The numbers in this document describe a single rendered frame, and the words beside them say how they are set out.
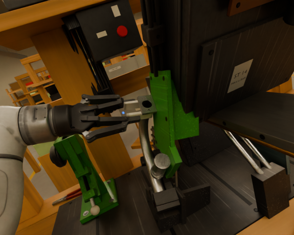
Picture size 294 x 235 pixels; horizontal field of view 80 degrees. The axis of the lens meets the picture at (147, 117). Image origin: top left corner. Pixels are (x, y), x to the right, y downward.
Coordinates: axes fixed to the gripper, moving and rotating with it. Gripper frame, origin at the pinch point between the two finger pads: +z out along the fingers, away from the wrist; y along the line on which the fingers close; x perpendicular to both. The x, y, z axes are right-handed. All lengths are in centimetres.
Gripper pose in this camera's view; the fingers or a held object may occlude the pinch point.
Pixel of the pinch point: (138, 109)
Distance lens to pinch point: 46.5
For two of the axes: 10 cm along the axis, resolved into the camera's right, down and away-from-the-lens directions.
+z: 9.6, -1.5, 2.5
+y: -2.6, -8.4, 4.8
